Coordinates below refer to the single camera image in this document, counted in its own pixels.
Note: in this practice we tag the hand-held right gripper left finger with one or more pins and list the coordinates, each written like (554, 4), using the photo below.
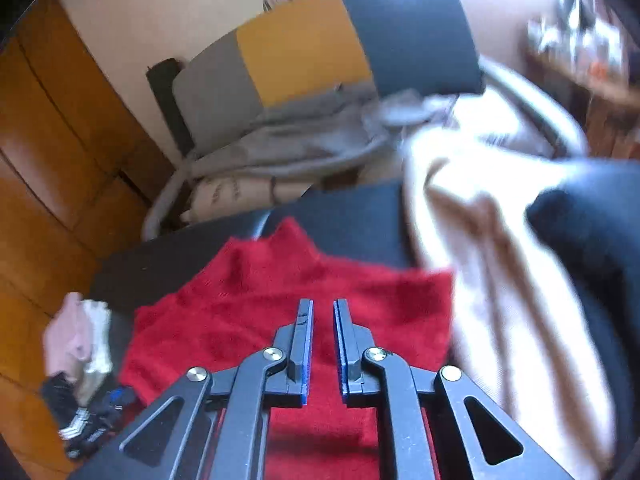
(300, 340)

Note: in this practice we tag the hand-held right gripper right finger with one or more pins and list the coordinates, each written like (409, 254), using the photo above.
(345, 340)

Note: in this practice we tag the red knit sweater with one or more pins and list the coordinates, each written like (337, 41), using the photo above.
(225, 310)

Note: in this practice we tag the cream knit sweater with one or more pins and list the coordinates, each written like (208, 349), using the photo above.
(475, 260)

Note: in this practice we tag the pile of pale clothes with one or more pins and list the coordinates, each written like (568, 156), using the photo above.
(75, 335)

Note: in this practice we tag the white pillow grey print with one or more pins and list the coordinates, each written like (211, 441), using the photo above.
(235, 195)

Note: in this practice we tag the grey garment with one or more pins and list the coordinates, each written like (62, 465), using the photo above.
(300, 135)

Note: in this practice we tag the black white-striped cloth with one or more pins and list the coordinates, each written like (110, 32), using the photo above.
(85, 435)

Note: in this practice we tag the black garment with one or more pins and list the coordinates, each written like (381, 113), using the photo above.
(590, 240)

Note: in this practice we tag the black upright cushion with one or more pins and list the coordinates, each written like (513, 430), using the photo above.
(167, 100)

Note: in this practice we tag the grey yellow blue armchair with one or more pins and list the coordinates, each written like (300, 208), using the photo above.
(300, 45)

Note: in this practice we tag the wooden wardrobe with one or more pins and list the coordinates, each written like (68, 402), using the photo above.
(60, 160)

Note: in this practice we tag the wooden table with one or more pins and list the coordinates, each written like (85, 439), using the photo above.
(615, 95)

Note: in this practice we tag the cluster of glass jars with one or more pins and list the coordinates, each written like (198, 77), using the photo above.
(575, 40)

